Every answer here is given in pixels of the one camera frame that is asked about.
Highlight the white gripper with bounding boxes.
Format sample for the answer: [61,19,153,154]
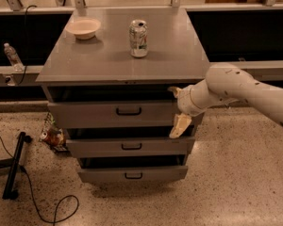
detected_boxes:
[167,84,208,138]

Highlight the grey top drawer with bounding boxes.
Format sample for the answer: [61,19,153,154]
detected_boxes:
[48,100,179,129]

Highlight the grey drawer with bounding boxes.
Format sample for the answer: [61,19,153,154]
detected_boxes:
[66,137,194,158]
[77,166,188,184]
[48,100,179,129]

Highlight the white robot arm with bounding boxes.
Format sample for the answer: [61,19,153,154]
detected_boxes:
[168,63,283,138]

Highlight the grey metal drawer cabinet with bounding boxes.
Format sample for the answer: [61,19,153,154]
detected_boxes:
[37,8,209,170]

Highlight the grey middle drawer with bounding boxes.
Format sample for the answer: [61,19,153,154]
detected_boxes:
[66,137,194,158]

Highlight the grey bottom drawer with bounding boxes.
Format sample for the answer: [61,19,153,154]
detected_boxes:
[77,166,188,184]

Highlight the silver soda can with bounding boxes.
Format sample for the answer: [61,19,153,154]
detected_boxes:
[129,20,148,57]

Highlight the white paper bowl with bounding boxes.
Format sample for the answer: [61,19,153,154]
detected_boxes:
[65,19,101,40]

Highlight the snack bag in basket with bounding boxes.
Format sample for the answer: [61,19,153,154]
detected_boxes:
[40,112,68,153]

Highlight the clear plastic water bottle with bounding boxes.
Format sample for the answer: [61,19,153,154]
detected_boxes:
[4,43,25,73]

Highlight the black stand leg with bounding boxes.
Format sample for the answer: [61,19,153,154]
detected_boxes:
[0,132,32,200]

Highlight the black hanging cable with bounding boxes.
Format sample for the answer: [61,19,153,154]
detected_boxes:
[16,5,39,87]

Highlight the grey metal rail frame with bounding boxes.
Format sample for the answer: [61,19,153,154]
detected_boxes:
[0,0,283,88]

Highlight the black floor cable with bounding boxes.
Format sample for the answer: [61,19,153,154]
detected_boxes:
[0,125,80,226]

